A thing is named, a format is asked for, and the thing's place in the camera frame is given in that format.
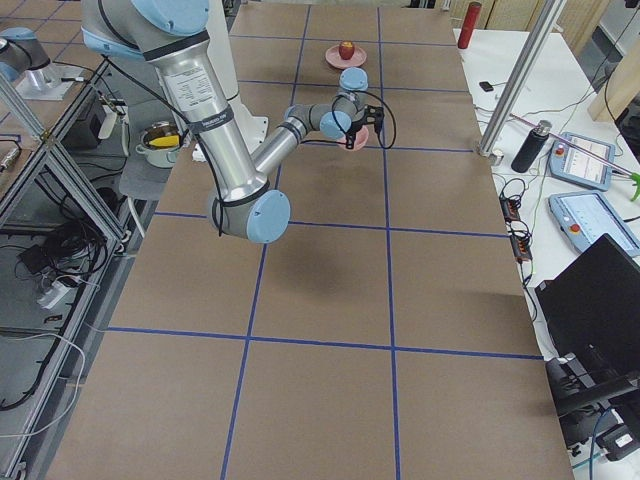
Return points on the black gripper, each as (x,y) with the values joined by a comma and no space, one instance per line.
(354,129)

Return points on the red apple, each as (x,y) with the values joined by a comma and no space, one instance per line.
(346,50)

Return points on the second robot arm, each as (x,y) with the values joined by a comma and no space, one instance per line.
(23,55)

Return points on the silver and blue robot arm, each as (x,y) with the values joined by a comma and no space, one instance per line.
(172,36)

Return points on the pink bowl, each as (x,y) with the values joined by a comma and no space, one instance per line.
(362,137)

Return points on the pink plate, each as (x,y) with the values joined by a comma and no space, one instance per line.
(334,59)

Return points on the small black device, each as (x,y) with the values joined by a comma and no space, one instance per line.
(486,86)

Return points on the red bottle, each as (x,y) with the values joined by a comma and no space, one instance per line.
(469,23)

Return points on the black usb hub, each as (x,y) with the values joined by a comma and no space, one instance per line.
(510,208)

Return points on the black bottle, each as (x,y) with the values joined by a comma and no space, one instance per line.
(531,147)

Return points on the white pot with banana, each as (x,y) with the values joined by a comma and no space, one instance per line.
(159,144)

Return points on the upper teach pendant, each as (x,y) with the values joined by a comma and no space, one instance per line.
(574,166)

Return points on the teach pendant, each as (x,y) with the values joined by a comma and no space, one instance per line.
(585,216)
(574,166)

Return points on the lower teach pendant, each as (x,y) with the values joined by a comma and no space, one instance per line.
(585,216)

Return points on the black laptop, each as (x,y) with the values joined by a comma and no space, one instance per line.
(595,301)

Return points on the aluminium frame post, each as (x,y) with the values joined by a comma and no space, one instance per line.
(523,66)

